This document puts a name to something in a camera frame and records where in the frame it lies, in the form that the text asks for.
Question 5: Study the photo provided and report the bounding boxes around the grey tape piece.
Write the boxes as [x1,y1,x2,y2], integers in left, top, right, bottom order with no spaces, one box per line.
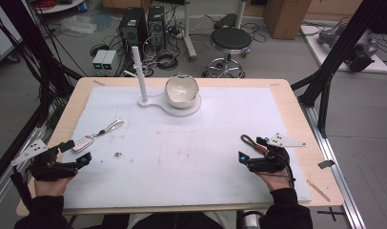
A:
[317,159,336,170]

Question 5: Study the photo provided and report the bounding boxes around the right hand-held gripper cable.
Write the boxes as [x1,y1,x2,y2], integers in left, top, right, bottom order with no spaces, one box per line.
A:
[272,149,296,189]

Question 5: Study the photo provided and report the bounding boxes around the black round stool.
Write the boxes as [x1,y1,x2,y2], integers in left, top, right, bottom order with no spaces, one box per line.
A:
[202,27,254,79]

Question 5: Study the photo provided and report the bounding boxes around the aluminium rail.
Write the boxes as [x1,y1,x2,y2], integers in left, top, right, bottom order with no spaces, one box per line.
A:
[300,103,368,229]
[0,123,49,213]

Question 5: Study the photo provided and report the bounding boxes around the white round table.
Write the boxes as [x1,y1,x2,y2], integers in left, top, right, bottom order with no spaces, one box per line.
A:
[31,0,87,14]

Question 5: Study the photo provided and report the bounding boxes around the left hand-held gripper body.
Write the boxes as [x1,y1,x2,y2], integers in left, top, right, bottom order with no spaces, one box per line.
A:
[10,138,79,182]

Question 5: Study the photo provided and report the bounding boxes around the white metal stand leg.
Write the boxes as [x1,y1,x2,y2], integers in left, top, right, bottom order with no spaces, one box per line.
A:
[181,0,199,62]

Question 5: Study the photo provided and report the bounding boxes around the white ceramic bowl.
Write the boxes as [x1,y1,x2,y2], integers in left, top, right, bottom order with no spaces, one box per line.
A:
[164,73,200,110]

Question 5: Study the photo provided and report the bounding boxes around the person's torso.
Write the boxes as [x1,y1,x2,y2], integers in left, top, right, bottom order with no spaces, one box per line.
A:
[100,211,244,229]

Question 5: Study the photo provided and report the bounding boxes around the brown keychain with loop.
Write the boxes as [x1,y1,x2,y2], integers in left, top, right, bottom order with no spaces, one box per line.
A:
[240,134,269,156]

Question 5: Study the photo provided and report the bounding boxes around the grey device on board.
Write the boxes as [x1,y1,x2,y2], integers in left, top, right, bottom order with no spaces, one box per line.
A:
[317,21,379,73]

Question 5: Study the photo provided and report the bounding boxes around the white floor board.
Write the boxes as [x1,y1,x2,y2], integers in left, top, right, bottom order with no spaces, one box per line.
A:
[299,24,387,74]

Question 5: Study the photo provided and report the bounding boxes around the person's right hand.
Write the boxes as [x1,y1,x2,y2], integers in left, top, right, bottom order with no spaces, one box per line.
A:
[256,170,297,193]

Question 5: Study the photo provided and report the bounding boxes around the wooden table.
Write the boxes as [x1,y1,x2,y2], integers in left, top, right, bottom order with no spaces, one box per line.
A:
[15,76,345,218]

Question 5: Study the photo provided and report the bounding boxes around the clear plastic sheet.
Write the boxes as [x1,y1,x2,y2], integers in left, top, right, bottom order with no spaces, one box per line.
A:
[58,14,98,35]

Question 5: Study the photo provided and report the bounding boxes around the black metal frame stand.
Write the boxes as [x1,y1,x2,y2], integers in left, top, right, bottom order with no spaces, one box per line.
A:
[291,0,387,139]
[0,0,85,128]

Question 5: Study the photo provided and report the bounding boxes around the person's left hand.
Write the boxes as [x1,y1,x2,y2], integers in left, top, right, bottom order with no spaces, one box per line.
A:
[33,176,75,198]

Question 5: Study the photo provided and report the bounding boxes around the cardboard box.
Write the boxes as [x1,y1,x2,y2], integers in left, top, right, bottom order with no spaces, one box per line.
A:
[263,0,313,40]

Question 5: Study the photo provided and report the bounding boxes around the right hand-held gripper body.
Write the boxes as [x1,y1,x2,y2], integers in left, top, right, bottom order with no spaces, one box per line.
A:
[247,133,307,175]

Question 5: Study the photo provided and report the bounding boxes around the white table mat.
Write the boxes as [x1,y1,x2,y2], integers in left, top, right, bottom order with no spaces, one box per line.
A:
[61,86,313,210]

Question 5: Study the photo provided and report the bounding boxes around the black computer tower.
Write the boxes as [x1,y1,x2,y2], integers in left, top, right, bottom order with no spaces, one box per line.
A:
[147,5,167,52]
[118,7,149,53]

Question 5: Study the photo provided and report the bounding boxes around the coiled black cables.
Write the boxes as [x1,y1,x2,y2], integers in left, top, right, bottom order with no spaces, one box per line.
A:
[153,50,180,72]

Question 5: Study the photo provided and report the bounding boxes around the white power supply unit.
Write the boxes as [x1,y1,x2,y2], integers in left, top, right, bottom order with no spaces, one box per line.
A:
[92,49,109,76]
[101,50,118,77]

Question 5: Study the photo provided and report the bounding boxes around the thin wooden strip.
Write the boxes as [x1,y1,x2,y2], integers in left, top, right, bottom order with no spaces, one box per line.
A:
[306,179,332,203]

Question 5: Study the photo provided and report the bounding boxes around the white stand with pole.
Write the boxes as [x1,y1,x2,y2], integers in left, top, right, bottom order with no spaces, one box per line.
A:
[123,46,202,118]

